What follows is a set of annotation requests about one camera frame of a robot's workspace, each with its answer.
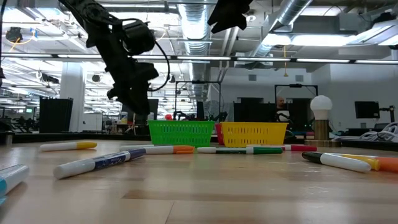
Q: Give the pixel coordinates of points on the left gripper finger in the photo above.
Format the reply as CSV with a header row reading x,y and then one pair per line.
x,y
127,101
145,102

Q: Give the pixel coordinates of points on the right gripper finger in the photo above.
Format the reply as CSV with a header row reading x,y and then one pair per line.
x,y
241,12
220,15

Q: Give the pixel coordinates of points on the yellow-cap thin white marker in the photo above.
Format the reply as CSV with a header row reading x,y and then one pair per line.
x,y
371,163
87,145

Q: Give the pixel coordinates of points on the green-cap thin white marker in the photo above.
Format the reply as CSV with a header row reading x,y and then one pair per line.
x,y
267,150

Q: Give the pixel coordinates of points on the red-cap thin white marker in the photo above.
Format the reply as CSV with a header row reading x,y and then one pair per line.
x,y
301,148

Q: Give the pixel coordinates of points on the black-cap thin white marker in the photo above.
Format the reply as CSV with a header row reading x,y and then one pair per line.
x,y
314,157

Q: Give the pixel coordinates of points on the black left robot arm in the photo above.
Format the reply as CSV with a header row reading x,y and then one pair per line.
x,y
93,12

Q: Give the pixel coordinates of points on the white bottle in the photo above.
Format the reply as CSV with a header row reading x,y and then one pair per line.
x,y
124,118

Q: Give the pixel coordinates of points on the overhead LED light bar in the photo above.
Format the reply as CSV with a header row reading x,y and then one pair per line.
x,y
202,58

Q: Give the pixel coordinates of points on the green plastic basket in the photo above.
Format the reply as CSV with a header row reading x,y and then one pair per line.
x,y
182,133

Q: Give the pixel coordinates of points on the white column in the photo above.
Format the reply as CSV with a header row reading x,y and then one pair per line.
x,y
72,102

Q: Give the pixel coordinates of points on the dark-blue-cap thin white marker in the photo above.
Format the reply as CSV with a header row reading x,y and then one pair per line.
x,y
109,161

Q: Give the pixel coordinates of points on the black cabinet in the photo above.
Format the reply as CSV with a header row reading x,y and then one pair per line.
x,y
56,115

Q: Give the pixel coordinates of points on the bright ceiling light panel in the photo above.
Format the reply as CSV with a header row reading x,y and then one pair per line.
x,y
311,40

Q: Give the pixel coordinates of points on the red plastic basket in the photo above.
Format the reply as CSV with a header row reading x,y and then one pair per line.
x,y
218,135

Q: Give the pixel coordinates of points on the black partition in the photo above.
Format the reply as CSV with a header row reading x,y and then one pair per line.
x,y
255,112

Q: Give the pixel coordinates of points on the person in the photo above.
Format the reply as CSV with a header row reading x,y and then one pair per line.
x,y
280,109

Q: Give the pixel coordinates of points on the yellow plastic basket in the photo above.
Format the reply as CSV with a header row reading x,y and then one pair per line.
x,y
253,134

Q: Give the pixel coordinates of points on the white bulb lamp wooden base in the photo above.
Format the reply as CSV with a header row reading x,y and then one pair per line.
x,y
321,105

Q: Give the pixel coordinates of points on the light-blue-cap thin white marker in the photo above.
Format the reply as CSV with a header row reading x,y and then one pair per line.
x,y
12,177

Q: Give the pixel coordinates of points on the black mounted monitor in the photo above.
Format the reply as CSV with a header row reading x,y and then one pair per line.
x,y
367,109

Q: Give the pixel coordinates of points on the large silver air duct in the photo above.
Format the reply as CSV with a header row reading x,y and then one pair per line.
x,y
194,25

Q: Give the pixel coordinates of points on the slim silver air duct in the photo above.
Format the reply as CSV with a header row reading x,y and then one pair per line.
x,y
292,12

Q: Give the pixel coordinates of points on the black frame stand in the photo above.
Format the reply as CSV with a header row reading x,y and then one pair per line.
x,y
295,85

